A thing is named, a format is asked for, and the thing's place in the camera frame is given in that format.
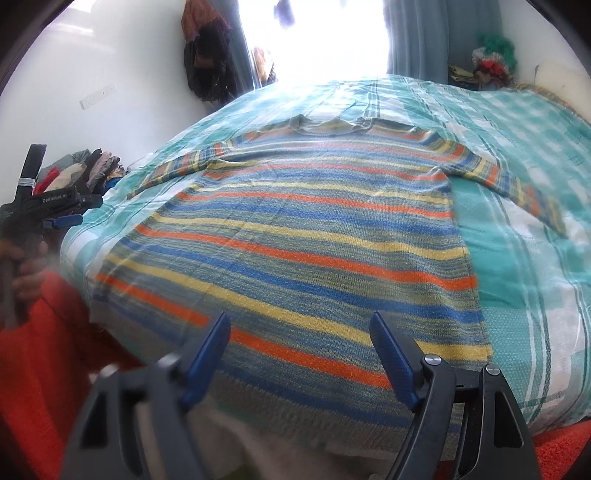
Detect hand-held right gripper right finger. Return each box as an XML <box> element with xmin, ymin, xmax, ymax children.
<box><xmin>369</xmin><ymin>311</ymin><xmax>543</xmax><ymax>480</ymax></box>

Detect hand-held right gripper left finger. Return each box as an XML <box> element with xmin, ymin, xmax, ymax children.
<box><xmin>62</xmin><ymin>311</ymin><xmax>232</xmax><ymax>480</ymax></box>

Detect striped knit sweater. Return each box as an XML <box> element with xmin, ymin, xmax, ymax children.
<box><xmin>90</xmin><ymin>115</ymin><xmax>571</xmax><ymax>446</ymax></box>

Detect pile of mixed clothes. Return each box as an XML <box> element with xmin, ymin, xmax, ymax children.
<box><xmin>34</xmin><ymin>148</ymin><xmax>127</xmax><ymax>195</ymax></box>

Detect dark hanging clothes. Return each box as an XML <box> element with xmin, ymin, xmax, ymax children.
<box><xmin>181</xmin><ymin>0</ymin><xmax>232</xmax><ymax>103</ymax></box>

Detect green and red clothes heap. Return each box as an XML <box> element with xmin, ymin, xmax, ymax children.
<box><xmin>471</xmin><ymin>33</ymin><xmax>519</xmax><ymax>89</ymax></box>

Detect person's left hand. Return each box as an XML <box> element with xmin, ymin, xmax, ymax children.
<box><xmin>0</xmin><ymin>241</ymin><xmax>51</xmax><ymax>306</ymax></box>

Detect red cloth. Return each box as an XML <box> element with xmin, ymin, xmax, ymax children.
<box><xmin>0</xmin><ymin>270</ymin><xmax>155</xmax><ymax>480</ymax></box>

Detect teal checked bed sheet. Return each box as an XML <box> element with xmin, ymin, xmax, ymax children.
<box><xmin>60</xmin><ymin>76</ymin><xmax>591</xmax><ymax>437</ymax></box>

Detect grey-blue curtain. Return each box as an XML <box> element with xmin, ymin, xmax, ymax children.
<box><xmin>228</xmin><ymin>0</ymin><xmax>260</xmax><ymax>95</ymax></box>
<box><xmin>385</xmin><ymin>0</ymin><xmax>505</xmax><ymax>86</ymax></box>

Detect orange patterned cloth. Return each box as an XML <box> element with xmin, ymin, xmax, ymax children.
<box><xmin>252</xmin><ymin>46</ymin><xmax>279</xmax><ymax>86</ymax></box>

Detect dark garment outside window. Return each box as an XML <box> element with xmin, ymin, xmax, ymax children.
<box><xmin>274</xmin><ymin>0</ymin><xmax>297</xmax><ymax>29</ymax></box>

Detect stack of folded cloths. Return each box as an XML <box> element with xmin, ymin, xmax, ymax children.
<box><xmin>447</xmin><ymin>65</ymin><xmax>478</xmax><ymax>86</ymax></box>

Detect yellowish pillow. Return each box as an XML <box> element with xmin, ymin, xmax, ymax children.
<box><xmin>513</xmin><ymin>82</ymin><xmax>561</xmax><ymax>99</ymax></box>

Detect white headboard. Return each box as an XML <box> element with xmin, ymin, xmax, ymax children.
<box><xmin>534</xmin><ymin>62</ymin><xmax>591</xmax><ymax>100</ymax></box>

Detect white wall switch plate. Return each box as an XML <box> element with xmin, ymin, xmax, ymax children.
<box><xmin>79</xmin><ymin>83</ymin><xmax>115</xmax><ymax>110</ymax></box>

